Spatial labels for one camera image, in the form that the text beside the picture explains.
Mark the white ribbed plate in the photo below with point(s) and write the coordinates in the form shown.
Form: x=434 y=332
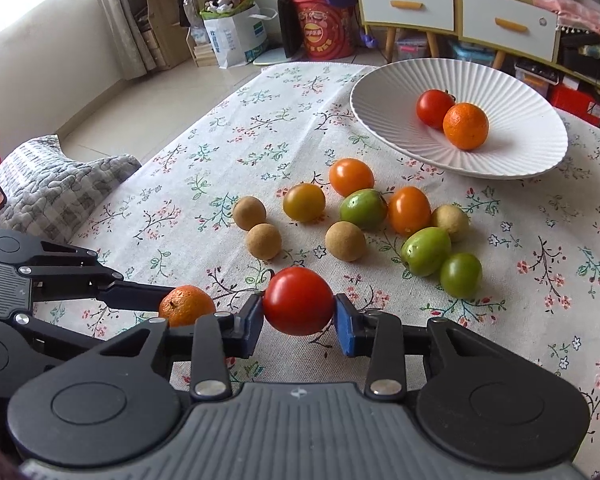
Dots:
x=520 y=125

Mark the clear storage box blue lid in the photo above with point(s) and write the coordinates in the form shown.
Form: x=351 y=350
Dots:
x=472 y=54

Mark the red tomato with stem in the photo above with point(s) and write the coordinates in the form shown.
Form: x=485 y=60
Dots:
x=431 y=107

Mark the clear storage box pink contents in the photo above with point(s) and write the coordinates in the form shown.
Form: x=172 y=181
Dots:
x=410 y=49

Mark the white sheer curtain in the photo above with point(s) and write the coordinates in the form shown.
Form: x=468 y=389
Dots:
x=125 y=20

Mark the plain green jujube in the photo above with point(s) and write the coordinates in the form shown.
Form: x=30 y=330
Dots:
x=425 y=251

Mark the red cardboard box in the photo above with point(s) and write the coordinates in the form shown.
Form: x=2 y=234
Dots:
x=575 y=102

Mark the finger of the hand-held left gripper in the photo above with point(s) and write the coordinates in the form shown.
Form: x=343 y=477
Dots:
x=135 y=294
x=60 y=342

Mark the wooden bookshelf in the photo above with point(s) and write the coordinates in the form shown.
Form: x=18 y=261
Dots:
x=170 y=20

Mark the low yellow white drawer cabinet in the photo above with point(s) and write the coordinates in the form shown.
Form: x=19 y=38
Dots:
x=510 y=25

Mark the grey quilted cushion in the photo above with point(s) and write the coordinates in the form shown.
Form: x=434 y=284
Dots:
x=55 y=185

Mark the red snack bucket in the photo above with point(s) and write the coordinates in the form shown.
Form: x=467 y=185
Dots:
x=327 y=30

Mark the small plush toy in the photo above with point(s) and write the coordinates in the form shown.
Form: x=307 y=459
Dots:
x=225 y=0

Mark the orange tomato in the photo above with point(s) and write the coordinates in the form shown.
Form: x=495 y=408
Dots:
x=351 y=176
x=409 y=210

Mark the black panel on white base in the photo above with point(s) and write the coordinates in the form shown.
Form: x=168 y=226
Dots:
x=291 y=25

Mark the green tomato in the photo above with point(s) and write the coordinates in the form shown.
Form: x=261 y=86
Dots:
x=460 y=275

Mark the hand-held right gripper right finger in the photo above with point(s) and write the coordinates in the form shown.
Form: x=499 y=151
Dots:
x=346 y=330

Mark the floral tablecloth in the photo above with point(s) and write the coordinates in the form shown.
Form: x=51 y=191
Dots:
x=280 y=125

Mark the yellow-green tomato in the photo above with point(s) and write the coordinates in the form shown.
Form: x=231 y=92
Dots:
x=304 y=202

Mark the tall yellow white drawer cabinet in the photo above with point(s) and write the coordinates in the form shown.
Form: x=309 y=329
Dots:
x=405 y=5

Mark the pink fringed cloth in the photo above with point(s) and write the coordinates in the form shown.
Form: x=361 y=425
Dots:
x=567 y=2

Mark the orange tangerine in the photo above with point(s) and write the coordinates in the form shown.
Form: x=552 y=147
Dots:
x=466 y=126
x=185 y=305

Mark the white paper bag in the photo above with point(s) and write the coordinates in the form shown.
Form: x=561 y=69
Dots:
x=235 y=37

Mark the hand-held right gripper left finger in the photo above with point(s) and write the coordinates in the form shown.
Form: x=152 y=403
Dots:
x=251 y=327

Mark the smooth red tomato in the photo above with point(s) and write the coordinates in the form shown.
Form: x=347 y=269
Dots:
x=297 y=301

